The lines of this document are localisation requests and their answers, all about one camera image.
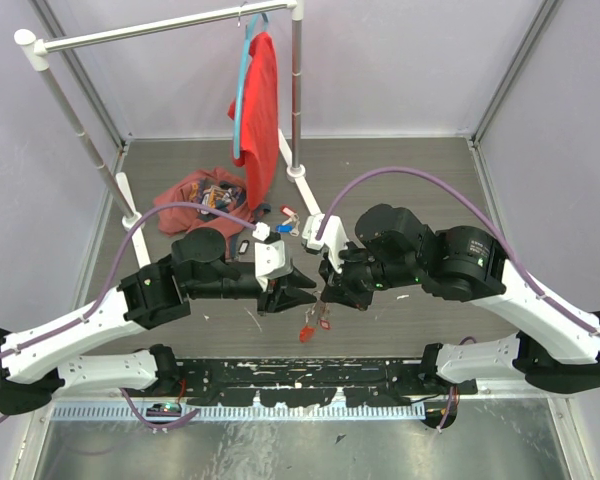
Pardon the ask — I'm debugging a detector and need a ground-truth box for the white metal clothes rack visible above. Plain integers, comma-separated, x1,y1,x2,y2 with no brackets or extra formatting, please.
13,0,325,266

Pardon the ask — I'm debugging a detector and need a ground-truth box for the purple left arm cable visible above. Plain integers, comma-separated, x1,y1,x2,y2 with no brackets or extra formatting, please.
0,202,259,434

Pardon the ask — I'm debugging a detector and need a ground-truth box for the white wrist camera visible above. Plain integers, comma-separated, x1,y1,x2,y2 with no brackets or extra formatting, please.
252,222,293,292
301,214,349,274

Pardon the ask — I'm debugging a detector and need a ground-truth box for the red hanging t-shirt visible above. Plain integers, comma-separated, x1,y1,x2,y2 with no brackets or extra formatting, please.
227,32,279,207

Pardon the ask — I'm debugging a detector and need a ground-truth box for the small circuit board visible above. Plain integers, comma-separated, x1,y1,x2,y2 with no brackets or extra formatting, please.
146,402,182,417

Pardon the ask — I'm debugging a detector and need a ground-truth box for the key with blue tag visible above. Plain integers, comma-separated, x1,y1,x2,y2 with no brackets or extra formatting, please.
275,223,299,237

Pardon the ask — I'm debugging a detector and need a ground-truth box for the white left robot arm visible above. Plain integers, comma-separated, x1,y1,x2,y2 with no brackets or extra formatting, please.
0,228,316,416

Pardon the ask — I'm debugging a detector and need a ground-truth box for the red carabiner keyring with chain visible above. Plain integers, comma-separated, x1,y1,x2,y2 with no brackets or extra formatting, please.
299,300,330,343

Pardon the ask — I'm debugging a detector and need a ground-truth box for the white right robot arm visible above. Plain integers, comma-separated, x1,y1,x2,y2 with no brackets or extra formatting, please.
303,204,600,394

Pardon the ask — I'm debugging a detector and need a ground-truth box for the crumpled maroon t-shirt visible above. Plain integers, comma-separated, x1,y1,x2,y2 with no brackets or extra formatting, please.
153,167,271,258

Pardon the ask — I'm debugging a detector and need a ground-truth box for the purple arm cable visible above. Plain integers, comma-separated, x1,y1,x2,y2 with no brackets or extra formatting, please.
0,202,259,434
314,166,600,354

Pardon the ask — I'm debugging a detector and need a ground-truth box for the perforated cable duct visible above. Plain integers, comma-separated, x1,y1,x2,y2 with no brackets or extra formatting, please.
50,400,426,422

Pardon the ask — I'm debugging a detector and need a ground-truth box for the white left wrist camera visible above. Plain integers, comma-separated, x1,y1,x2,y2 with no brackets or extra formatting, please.
252,222,293,292

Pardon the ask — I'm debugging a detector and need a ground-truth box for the key with black tag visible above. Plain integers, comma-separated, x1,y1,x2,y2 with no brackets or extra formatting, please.
231,240,250,260

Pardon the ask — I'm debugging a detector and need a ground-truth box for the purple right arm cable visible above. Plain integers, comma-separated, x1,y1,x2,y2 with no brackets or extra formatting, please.
314,166,600,354

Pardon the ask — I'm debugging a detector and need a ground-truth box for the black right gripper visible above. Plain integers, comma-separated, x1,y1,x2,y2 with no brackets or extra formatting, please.
317,236,422,310

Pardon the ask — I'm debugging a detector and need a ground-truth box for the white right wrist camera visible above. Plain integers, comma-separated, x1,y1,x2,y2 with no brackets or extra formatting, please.
301,214,349,274

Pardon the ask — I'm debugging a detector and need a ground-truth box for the blue clothes hanger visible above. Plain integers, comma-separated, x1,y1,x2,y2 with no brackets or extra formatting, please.
232,13,269,161

